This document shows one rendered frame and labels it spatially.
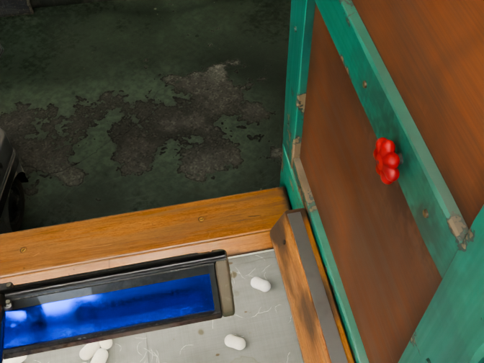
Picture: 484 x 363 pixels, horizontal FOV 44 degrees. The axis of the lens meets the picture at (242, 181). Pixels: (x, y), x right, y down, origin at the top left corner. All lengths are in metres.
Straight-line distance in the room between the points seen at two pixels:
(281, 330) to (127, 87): 1.63
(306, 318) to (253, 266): 0.19
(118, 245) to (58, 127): 1.34
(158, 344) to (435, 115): 0.64
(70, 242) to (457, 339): 0.74
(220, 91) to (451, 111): 1.94
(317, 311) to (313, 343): 0.05
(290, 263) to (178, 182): 1.20
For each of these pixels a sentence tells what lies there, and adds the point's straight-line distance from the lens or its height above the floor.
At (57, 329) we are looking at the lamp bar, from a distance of 0.67.
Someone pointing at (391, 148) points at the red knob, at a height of 1.26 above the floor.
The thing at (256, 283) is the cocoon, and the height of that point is 0.76.
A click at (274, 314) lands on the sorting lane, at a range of 1.01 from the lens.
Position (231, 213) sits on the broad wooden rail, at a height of 0.76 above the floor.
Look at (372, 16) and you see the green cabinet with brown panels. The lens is 0.62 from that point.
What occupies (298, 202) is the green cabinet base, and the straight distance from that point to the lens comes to 1.03.
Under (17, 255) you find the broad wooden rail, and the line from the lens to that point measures 1.11.
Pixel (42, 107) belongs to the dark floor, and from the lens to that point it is 2.46.
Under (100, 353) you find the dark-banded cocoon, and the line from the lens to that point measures 0.99.
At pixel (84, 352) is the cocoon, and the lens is 1.00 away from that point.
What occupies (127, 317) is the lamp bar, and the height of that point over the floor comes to 1.07.
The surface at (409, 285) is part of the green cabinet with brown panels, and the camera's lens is 0.63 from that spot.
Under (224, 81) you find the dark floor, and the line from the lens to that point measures 2.43.
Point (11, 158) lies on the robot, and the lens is 1.96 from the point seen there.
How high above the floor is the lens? 1.66
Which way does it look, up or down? 53 degrees down
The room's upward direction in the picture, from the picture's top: 1 degrees counter-clockwise
